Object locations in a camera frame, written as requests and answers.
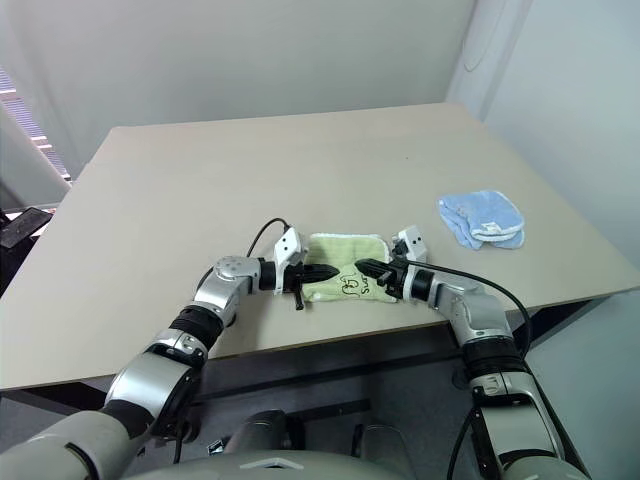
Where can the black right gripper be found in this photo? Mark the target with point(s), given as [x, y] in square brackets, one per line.
[397, 280]

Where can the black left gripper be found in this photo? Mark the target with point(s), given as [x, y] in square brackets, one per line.
[294, 280]

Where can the green towel with white trim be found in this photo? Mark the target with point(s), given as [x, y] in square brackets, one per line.
[340, 252]

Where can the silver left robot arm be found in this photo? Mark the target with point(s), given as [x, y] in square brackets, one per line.
[150, 380]

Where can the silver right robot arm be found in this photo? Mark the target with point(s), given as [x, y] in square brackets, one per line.
[485, 315]

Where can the light blue cloth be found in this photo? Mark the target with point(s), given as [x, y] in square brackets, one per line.
[475, 210]

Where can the dark rounded shape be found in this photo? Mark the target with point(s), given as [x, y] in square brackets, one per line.
[385, 445]
[262, 430]

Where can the grey robot torso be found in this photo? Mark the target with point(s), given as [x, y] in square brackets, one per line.
[275, 470]

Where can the black flat object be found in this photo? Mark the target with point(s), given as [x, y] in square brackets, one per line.
[25, 225]

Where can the window blinds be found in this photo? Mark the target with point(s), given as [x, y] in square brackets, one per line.
[27, 125]

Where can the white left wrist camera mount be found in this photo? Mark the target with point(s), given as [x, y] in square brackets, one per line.
[287, 247]

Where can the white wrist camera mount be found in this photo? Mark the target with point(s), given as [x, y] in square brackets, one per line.
[415, 245]
[287, 247]

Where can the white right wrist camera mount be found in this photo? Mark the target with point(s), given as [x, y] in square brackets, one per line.
[415, 245]

